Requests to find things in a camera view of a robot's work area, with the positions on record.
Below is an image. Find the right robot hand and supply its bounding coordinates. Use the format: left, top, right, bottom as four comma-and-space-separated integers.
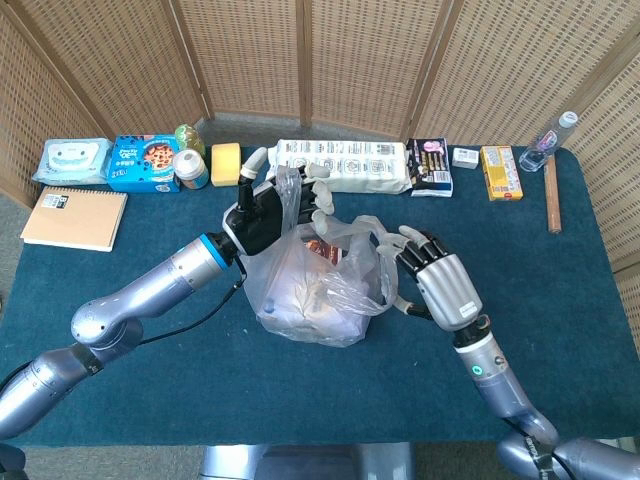
377, 224, 494, 335

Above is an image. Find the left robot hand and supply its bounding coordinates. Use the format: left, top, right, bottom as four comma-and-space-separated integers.
222, 147, 335, 257

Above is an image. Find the clear plastic bag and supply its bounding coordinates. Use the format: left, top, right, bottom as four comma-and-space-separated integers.
243, 164, 401, 349

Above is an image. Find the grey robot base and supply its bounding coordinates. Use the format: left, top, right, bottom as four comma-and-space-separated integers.
199, 442, 416, 480

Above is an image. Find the yellow sponge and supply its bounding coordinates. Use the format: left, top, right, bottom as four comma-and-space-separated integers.
210, 142, 243, 188

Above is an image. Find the red snack packet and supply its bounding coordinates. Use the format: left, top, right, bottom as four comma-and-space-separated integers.
303, 238, 346, 264

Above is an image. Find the glass jar white lid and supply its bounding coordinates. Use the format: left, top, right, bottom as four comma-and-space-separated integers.
172, 148, 210, 191

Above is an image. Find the green bottle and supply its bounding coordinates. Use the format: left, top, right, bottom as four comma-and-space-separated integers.
173, 123, 207, 159

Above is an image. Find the white tissue pack blue logo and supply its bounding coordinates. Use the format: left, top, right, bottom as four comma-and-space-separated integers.
259, 269, 371, 341

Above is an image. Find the long white paper pack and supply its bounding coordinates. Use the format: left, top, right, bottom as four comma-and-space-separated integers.
263, 138, 413, 195

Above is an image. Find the black pink package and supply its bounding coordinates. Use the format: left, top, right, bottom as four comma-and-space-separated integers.
405, 137, 455, 198

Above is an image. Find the yellow box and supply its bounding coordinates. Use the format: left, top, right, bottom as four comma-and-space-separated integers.
479, 145, 525, 202

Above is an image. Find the blue cookie box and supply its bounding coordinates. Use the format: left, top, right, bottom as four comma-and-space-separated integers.
107, 133, 182, 194

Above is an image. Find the small white box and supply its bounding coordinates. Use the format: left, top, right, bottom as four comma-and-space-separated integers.
452, 147, 480, 170

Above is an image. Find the wooden stick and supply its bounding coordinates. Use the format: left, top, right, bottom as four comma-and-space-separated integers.
543, 154, 563, 234

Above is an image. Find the teal carpet table cover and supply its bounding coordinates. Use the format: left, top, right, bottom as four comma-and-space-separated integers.
0, 144, 621, 448

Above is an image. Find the clear water bottle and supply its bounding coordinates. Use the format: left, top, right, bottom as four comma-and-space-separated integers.
518, 110, 580, 173

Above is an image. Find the wicker folding screen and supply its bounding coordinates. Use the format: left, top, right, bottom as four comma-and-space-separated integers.
0, 0, 640, 301

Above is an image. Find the brown spiral notebook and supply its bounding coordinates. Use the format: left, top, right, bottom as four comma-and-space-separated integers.
20, 185, 129, 253

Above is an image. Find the light blue wet wipes pack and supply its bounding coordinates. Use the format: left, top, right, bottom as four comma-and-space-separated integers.
31, 137, 114, 185

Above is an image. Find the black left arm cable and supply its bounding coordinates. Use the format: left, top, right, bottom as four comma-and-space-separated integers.
137, 254, 250, 346

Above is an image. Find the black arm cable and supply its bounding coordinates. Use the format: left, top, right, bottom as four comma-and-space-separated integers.
504, 419, 576, 480
137, 254, 250, 346

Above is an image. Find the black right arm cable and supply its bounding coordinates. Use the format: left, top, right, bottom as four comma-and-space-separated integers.
504, 419, 576, 480

